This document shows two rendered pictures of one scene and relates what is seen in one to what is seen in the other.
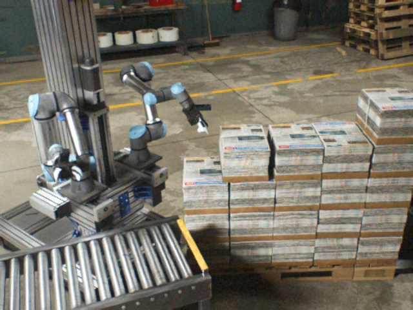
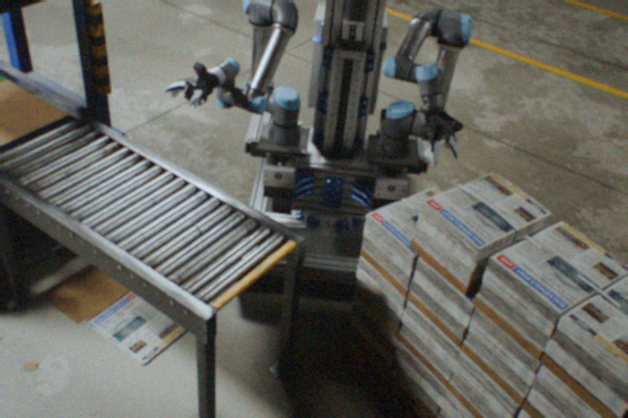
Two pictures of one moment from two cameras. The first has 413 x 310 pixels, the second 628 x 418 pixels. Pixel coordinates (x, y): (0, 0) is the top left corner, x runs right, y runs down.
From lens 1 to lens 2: 166 cm
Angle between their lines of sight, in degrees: 44
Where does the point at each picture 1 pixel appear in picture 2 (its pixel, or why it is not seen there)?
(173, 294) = (166, 299)
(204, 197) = (385, 250)
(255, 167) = (454, 260)
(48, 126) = (257, 35)
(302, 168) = (517, 318)
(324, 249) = not seen: outside the picture
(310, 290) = not seen: outside the picture
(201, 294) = (194, 328)
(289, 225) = (472, 388)
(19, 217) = not seen: hidden behind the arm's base
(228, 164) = (424, 228)
